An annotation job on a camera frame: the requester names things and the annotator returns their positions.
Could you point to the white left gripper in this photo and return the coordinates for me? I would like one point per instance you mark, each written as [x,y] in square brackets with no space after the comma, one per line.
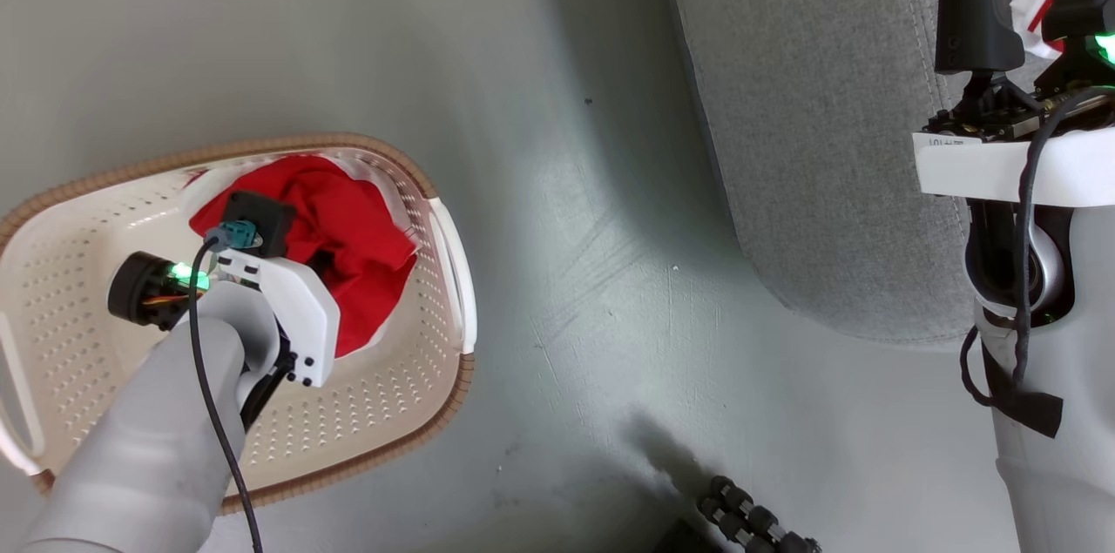
[300,309]

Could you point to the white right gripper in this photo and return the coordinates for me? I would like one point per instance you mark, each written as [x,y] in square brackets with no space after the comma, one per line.
[984,165]

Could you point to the red garment with white trim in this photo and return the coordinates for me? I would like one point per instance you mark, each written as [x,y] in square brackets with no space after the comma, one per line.
[348,231]

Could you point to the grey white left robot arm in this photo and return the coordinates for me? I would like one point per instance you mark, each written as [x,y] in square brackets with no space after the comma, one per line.
[139,448]

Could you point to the white plastic laundry basket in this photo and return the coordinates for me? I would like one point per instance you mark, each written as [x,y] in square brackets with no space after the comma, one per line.
[383,396]

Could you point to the grey fabric sofa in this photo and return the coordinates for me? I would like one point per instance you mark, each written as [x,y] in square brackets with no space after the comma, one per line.
[810,100]

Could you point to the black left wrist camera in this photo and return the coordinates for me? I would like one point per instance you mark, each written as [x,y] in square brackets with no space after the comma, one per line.
[261,224]

